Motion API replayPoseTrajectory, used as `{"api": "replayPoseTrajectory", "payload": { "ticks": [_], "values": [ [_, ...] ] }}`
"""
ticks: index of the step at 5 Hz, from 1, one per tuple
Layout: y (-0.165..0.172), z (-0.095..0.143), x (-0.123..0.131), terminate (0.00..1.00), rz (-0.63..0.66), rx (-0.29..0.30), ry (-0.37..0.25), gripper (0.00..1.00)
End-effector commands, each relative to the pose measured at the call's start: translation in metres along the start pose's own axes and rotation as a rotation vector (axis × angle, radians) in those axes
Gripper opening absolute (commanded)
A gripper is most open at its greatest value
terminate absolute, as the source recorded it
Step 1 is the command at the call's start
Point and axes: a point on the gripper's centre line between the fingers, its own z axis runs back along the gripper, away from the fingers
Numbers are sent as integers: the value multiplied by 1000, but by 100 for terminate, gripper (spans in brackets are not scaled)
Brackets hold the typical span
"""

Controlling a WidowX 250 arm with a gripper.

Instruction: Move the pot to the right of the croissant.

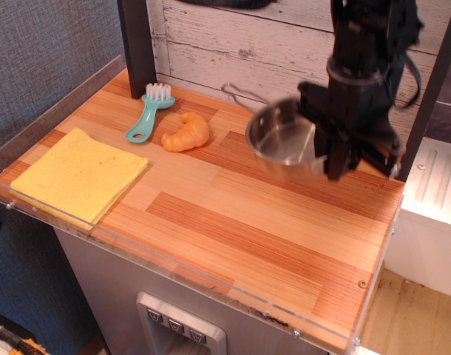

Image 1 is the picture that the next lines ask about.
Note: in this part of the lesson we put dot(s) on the teal plastic dish brush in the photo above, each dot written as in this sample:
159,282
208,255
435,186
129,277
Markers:
157,96

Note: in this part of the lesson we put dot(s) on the dark right shelf post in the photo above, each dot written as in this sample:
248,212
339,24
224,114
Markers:
434,85

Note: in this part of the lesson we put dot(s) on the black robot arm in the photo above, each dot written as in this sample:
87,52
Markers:
369,73

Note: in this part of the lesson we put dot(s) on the orange object bottom left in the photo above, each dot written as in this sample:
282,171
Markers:
18,344

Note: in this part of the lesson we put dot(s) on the white toy sink unit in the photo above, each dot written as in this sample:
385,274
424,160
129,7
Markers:
420,244

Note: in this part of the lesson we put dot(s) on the folded yellow cloth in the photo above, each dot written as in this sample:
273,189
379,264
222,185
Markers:
78,179

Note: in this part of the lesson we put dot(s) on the small stainless steel pot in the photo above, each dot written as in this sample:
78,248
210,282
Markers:
282,140

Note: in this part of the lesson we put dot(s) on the orange plastic toy croissant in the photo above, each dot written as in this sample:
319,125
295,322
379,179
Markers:
193,133

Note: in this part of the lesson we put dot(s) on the silver ice dispenser panel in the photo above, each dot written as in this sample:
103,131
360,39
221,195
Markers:
171,330

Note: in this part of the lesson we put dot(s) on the grey toy fridge cabinet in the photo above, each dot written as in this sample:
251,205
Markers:
111,284

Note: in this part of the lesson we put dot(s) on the clear acrylic table guard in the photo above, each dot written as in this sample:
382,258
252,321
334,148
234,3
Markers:
302,259

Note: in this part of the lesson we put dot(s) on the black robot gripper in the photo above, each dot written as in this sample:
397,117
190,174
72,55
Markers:
352,123

